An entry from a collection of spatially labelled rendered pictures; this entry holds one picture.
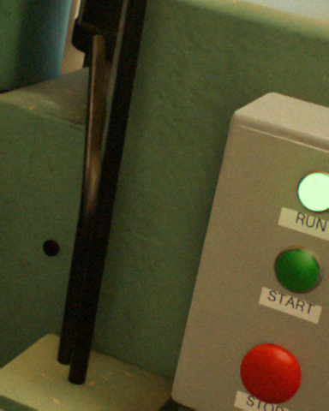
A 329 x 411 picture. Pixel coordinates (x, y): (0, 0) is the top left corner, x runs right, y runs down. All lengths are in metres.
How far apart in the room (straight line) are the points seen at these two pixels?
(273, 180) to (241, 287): 0.06
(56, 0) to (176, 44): 0.17
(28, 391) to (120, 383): 0.06
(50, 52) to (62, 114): 0.08
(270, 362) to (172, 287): 0.11
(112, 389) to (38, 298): 0.12
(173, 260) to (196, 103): 0.09
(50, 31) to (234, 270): 0.27
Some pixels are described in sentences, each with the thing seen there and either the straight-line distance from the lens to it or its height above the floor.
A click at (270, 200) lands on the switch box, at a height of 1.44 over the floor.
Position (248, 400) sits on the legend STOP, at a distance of 0.55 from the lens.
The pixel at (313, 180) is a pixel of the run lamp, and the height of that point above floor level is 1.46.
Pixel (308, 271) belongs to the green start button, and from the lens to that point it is 0.51.
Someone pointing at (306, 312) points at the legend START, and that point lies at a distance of 0.52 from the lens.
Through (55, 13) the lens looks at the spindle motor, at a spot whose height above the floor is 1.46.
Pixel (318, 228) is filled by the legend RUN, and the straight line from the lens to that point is 0.51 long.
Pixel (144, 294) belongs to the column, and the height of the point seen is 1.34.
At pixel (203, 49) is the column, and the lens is 0.57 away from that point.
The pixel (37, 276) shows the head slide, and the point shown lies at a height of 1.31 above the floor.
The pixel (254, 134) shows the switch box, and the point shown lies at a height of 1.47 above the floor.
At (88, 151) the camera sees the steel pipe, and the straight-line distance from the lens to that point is 0.61.
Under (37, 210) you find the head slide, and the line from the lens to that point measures 0.69.
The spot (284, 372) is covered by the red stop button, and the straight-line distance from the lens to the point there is 0.53.
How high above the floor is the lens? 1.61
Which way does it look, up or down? 20 degrees down
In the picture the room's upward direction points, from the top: 11 degrees clockwise
